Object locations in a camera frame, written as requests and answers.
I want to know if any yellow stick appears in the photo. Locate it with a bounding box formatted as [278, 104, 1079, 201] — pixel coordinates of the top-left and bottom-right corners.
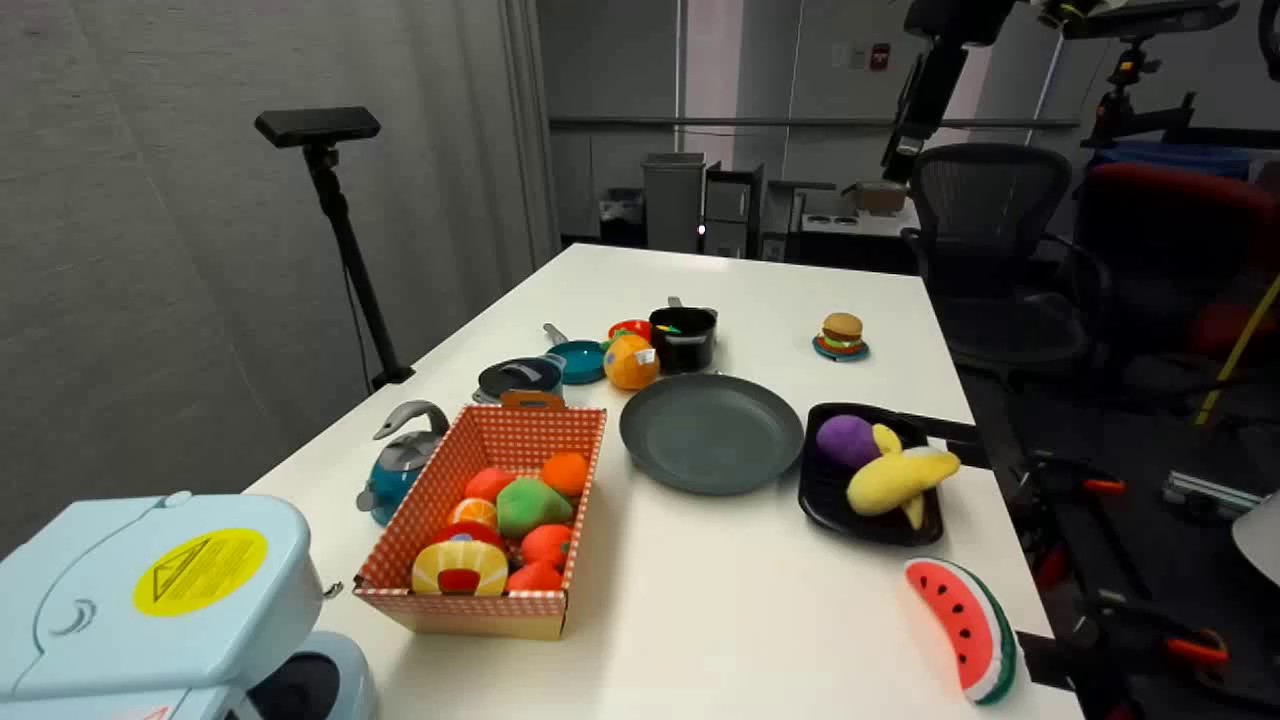
[1187, 272, 1280, 430]

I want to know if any black plastic tray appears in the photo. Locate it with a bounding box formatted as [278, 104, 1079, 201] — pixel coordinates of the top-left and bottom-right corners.
[795, 401, 993, 553]

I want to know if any grey plate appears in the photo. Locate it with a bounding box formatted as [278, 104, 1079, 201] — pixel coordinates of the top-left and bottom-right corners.
[616, 372, 809, 498]

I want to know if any yellow plush banana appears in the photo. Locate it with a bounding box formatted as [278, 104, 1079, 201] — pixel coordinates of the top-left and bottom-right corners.
[840, 419, 965, 537]

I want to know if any teal toy pan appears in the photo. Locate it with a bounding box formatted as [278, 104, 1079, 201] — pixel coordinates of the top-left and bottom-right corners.
[542, 320, 611, 386]

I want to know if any black mesh office chair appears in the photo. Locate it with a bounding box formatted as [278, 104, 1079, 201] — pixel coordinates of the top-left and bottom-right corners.
[909, 139, 1113, 381]

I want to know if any grey desktop box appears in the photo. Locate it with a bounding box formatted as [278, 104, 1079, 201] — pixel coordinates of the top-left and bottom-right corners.
[699, 165, 767, 259]
[639, 147, 709, 254]

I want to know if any purple plush fruit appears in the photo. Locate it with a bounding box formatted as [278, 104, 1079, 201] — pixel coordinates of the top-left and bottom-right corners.
[814, 411, 884, 473]

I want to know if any yellow red ring plush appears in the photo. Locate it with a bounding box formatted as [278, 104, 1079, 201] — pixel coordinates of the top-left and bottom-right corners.
[409, 528, 514, 600]

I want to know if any striped orange plush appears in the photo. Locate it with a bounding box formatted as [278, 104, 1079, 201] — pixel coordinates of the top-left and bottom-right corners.
[445, 492, 502, 537]

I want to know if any white rounded object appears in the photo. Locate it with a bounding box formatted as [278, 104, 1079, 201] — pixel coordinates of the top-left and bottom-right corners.
[1228, 487, 1280, 592]

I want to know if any red plush fruit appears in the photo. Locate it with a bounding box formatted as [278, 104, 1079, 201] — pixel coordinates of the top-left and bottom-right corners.
[503, 554, 567, 595]
[516, 521, 581, 573]
[461, 459, 521, 505]

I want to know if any black camera on stand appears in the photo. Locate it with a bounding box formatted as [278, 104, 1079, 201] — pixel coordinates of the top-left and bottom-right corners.
[254, 104, 416, 393]

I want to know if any black toy pot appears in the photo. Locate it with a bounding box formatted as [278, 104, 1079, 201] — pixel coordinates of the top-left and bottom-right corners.
[646, 293, 721, 381]

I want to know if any light blue toy appliance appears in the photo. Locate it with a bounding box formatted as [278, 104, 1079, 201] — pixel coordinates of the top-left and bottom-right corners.
[0, 487, 381, 720]

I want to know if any green plush fruit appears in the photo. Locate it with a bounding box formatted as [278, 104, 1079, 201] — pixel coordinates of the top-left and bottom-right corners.
[493, 473, 581, 540]

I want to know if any orange plush fruit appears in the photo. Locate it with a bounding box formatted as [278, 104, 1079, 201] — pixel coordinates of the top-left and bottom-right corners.
[601, 333, 666, 394]

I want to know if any red office chair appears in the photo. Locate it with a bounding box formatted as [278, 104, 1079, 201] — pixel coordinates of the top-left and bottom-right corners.
[1069, 161, 1280, 367]

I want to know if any orange checked cardboard basket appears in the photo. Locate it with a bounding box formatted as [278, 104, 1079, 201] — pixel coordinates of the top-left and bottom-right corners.
[350, 403, 611, 639]

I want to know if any orange round plush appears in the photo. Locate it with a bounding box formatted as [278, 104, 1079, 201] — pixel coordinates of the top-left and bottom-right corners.
[538, 446, 593, 505]

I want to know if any plush watermelon slice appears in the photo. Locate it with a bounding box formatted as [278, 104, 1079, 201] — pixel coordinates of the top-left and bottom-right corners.
[901, 554, 1023, 707]

